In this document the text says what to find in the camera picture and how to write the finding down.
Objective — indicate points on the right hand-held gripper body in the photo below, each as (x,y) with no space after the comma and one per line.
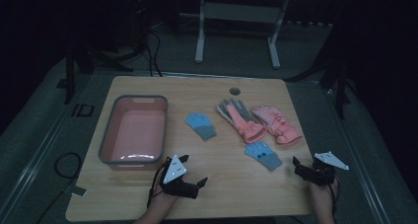
(323,169)

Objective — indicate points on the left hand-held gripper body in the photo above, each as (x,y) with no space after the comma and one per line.
(177,181)

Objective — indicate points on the person's right hand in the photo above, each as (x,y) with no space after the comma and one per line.
(321,191)

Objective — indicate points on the person's left hand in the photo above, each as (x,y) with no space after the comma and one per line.
(161,197)

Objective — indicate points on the blue knit glove with dots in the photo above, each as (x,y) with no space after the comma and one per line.
(263,155)

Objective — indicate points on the plain blue knit glove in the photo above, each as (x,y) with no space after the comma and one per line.
(200,124)

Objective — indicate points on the pink padded glove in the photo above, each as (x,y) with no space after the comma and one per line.
(277,125)

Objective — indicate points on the pink basin with grey rim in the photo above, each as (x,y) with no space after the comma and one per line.
(134,132)

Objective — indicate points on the pink glove with grey palm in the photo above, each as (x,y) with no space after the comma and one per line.
(241,120)

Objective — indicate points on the round grey table grommet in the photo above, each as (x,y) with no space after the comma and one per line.
(234,91)

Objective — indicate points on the black metal stand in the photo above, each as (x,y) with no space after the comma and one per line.
(335,72)
(85,58)

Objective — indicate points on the black floor tape marking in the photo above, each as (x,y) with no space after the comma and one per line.
(83,110)

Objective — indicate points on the white metal desk frame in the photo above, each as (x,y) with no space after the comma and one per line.
(240,13)

